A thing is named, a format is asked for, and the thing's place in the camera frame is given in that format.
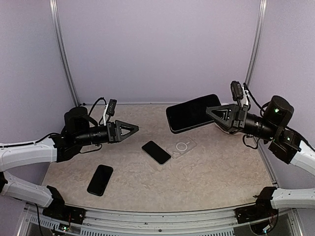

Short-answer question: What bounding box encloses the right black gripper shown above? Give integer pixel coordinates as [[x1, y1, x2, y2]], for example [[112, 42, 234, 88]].
[[206, 103, 278, 141]]

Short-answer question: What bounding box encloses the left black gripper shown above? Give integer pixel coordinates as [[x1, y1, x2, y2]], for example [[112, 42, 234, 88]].
[[75, 119, 139, 147]]

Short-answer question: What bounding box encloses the phone from clear case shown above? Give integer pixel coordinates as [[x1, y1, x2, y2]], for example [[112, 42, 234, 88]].
[[142, 141, 171, 165]]

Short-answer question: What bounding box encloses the black phone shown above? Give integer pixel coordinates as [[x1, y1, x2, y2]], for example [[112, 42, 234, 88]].
[[87, 165, 113, 197], [166, 94, 221, 134]]

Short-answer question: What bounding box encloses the clear phone case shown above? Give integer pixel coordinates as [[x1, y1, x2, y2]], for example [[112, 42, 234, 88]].
[[166, 137, 197, 159]]

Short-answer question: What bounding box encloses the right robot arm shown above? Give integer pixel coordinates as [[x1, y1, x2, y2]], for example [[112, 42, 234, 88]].
[[206, 95, 315, 218]]

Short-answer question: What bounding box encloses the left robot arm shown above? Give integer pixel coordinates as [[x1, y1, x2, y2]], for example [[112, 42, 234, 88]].
[[0, 107, 139, 219]]

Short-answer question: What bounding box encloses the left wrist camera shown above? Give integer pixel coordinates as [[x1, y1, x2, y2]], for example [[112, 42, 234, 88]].
[[103, 99, 117, 124]]

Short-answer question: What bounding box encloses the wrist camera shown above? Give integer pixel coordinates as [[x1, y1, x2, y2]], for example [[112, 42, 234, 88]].
[[103, 99, 117, 124], [230, 81, 251, 109]]

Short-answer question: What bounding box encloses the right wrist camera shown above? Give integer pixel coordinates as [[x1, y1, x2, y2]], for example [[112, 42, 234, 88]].
[[230, 81, 251, 109]]

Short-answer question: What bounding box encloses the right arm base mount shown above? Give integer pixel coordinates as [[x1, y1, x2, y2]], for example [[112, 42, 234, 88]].
[[234, 205, 278, 224]]

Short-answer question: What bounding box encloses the front aluminium rail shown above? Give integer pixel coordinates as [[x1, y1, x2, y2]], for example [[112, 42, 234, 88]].
[[17, 208, 303, 236]]

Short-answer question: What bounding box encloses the right aluminium frame post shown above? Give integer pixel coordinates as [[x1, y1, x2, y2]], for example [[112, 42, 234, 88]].
[[245, 0, 268, 86]]

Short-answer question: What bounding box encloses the aluminium frame post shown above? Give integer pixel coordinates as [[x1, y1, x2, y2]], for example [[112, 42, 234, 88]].
[[245, 0, 268, 86], [49, 0, 80, 107]]

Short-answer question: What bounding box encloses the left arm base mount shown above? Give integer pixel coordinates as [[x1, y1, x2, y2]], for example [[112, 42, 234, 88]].
[[42, 205, 86, 225]]

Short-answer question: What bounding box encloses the left aluminium frame post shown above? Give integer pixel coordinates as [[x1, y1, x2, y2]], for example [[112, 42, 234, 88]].
[[49, 0, 80, 107]]

